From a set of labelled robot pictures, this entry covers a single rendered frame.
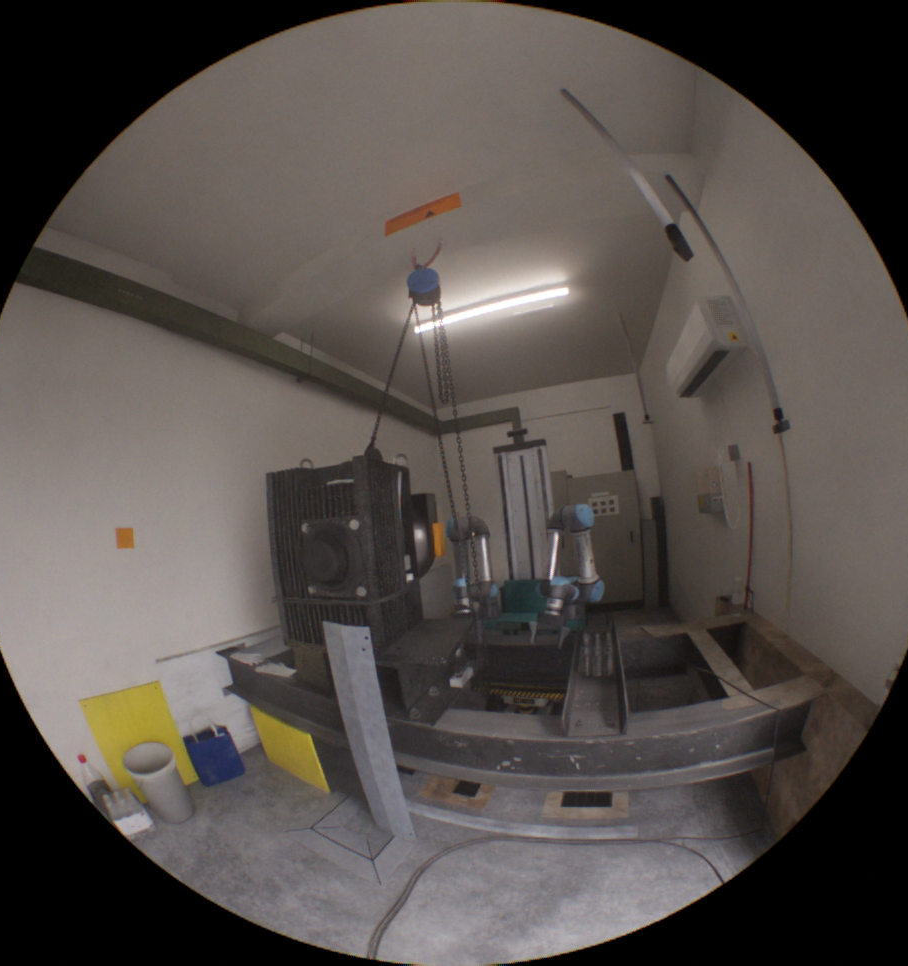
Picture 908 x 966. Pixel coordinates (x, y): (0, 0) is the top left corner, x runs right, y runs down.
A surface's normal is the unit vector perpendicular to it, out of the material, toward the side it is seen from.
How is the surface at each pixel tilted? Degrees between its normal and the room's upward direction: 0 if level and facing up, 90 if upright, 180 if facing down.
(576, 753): 90
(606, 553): 90
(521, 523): 90
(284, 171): 180
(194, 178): 180
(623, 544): 90
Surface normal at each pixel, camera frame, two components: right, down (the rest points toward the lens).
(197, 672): 0.92, -0.12
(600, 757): -0.38, -0.05
